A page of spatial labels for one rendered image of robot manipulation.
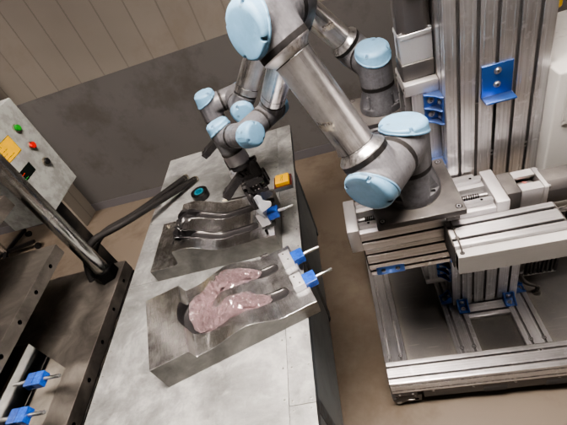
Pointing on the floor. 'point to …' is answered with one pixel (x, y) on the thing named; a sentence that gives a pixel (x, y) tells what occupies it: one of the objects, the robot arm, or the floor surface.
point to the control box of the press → (36, 172)
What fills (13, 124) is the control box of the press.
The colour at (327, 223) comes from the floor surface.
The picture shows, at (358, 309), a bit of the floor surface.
